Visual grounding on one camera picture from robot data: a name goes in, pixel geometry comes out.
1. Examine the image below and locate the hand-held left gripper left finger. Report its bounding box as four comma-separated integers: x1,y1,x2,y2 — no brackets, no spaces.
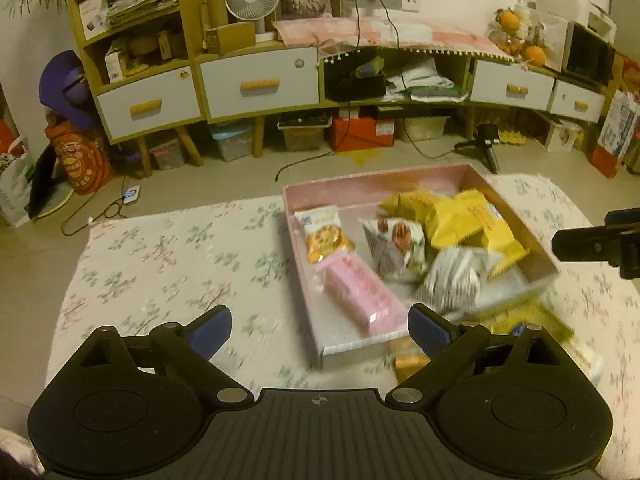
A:
64,305,254,406

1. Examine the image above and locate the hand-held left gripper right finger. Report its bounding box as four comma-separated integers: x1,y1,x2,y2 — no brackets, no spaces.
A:
385,302,577,406

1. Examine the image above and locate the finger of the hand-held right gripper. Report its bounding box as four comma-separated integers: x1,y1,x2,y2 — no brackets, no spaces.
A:
551,225,621,265

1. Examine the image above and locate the orange snack packet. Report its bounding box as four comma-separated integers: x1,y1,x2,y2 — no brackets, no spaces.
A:
392,337,433,383

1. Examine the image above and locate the white striped pecan packet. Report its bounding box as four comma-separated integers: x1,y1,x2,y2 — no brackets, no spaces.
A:
414,247,506,313
359,216,428,283

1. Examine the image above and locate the pink snack packet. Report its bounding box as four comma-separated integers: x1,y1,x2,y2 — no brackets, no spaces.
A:
314,252,410,337

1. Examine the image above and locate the golden packet blue label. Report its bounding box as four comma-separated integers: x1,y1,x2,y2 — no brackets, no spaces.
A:
480,300,576,346

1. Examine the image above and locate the yellow snack packet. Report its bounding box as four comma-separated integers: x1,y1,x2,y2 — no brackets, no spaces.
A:
379,190,451,233
425,189,531,281

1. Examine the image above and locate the cookie picture snack packet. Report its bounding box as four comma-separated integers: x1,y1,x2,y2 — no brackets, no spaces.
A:
293,206,356,266

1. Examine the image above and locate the pink cardboard box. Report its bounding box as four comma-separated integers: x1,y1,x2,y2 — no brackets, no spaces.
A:
282,162,561,372

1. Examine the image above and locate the floral tablecloth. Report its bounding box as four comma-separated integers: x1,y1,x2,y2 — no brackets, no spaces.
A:
45,174,640,441

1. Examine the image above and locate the red printed carton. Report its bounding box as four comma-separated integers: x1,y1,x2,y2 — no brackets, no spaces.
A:
587,52,640,178

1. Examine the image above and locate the white illustrated box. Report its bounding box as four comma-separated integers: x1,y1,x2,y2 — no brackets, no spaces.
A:
542,117,583,153

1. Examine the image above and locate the black microwave oven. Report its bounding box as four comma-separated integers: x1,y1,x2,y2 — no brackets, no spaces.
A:
562,22,617,88

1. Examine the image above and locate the small clear storage box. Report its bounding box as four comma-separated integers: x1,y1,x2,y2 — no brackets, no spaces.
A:
149,135,187,171

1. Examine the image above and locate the teal lid storage box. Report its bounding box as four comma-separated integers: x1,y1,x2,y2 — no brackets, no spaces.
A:
209,122,255,163

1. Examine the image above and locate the wide clear storage box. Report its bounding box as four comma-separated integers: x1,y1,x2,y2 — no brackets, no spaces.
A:
400,115,451,142

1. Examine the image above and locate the white paper bag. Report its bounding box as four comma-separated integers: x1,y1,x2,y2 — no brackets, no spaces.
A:
530,5,571,73

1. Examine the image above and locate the red cardboard box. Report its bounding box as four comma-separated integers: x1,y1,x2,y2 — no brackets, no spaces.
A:
329,115,396,153

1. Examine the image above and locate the dark lid storage box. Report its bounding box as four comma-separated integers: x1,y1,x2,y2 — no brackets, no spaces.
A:
277,112,333,153

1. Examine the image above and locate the bowl of small oranges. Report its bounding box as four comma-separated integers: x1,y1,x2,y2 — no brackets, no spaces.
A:
490,30,526,56

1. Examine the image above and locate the orange printed bag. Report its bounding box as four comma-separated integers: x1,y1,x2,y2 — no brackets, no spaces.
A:
45,120,115,197

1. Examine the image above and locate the black flat panel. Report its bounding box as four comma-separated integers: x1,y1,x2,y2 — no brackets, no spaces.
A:
27,145,73,221

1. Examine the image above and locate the pile of folded papers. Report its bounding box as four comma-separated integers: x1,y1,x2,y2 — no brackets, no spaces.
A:
385,57,471,103

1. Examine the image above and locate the wooden drawer cabinet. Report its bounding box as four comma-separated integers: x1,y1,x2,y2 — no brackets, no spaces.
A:
192,42,321,158

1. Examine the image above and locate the wooden bench cabinet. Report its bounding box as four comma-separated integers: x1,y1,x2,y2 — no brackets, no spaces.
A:
317,42,608,141

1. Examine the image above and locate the white shopping bag red print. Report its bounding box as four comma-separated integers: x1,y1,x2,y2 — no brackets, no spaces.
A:
0,120,38,228

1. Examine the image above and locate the black bag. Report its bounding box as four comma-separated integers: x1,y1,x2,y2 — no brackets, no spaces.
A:
325,57,388,102

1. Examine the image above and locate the pink cloth runner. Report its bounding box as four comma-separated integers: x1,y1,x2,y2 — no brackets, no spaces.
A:
272,16,516,65

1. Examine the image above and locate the purple plush toy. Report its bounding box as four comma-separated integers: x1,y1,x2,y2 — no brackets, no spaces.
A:
39,50,101,131

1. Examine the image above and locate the small white carton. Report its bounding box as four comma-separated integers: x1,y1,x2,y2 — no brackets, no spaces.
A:
104,45,126,81

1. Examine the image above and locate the brown cardboard box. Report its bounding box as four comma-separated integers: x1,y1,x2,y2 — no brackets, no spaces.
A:
205,22,257,56

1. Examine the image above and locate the wooden shelf cabinet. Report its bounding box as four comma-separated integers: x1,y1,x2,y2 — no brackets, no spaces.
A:
67,0,206,178

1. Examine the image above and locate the cardboard tube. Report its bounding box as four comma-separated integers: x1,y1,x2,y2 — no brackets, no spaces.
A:
202,0,230,28

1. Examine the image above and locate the stack of newspapers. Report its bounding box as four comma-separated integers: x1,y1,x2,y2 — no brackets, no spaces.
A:
102,0,180,28

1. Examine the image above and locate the white appliance box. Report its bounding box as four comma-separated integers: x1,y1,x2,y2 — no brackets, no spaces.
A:
77,0,108,41

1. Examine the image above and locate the white drawer wooden handle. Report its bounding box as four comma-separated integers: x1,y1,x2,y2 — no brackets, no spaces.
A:
200,47,320,121
549,80,607,123
95,65,202,142
470,59,557,111

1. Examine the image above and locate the black tripod camera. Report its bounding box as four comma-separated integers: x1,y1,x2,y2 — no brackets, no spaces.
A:
454,124,502,172

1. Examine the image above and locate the thin black charger cable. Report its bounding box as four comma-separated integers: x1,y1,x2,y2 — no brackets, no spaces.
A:
61,175,132,237

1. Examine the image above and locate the black power cable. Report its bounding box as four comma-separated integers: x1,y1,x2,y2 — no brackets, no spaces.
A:
275,0,366,183
369,0,481,163

